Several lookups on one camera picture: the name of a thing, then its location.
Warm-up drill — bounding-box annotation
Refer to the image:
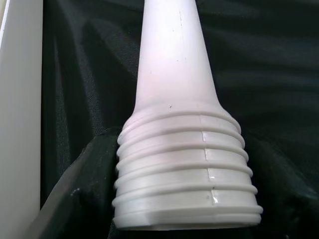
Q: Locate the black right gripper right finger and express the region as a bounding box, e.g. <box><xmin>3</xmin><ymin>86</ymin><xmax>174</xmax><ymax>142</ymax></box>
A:
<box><xmin>245</xmin><ymin>136</ymin><xmax>319</xmax><ymax>239</ymax></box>

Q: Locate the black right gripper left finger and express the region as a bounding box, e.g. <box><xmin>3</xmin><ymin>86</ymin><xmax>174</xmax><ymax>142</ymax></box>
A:
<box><xmin>24</xmin><ymin>128</ymin><xmax>120</xmax><ymax>239</ymax></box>

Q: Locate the white plastic table top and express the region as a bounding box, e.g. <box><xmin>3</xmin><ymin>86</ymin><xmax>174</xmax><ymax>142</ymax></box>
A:
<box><xmin>0</xmin><ymin>0</ymin><xmax>44</xmax><ymax>225</ymax></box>

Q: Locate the white plastic table leg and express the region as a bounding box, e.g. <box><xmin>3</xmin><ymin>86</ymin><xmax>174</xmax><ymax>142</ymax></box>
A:
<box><xmin>111</xmin><ymin>0</ymin><xmax>264</xmax><ymax>229</ymax></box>

